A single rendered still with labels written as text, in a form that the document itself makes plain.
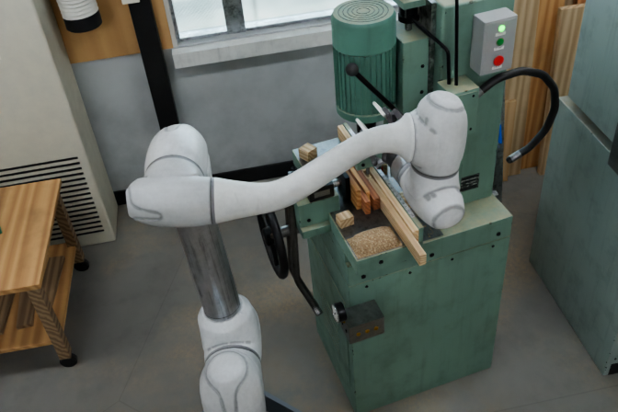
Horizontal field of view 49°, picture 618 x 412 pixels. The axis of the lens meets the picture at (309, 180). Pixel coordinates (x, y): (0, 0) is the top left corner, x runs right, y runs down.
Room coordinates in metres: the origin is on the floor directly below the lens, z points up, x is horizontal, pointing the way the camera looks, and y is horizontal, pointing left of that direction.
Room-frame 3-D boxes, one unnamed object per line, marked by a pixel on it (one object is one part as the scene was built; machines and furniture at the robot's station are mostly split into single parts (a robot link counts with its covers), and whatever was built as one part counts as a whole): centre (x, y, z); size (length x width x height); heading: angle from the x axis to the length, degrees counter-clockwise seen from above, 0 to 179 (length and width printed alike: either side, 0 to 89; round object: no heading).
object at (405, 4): (1.73, -0.32, 1.54); 0.08 x 0.08 x 0.17; 16
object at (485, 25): (1.64, -0.54, 1.40); 0.10 x 0.06 x 0.16; 106
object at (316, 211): (1.64, 0.00, 0.91); 0.15 x 0.14 x 0.09; 16
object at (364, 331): (1.40, -0.12, 0.58); 0.12 x 0.08 x 0.08; 106
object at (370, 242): (1.43, -0.17, 0.92); 0.14 x 0.09 x 0.04; 106
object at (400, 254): (1.66, -0.09, 0.87); 0.61 x 0.30 x 0.06; 16
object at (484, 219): (1.73, -0.31, 0.76); 0.57 x 0.45 x 0.09; 106
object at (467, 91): (1.61, -0.44, 1.23); 0.09 x 0.08 x 0.15; 106
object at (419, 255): (1.61, -0.21, 0.92); 0.60 x 0.02 x 0.04; 16
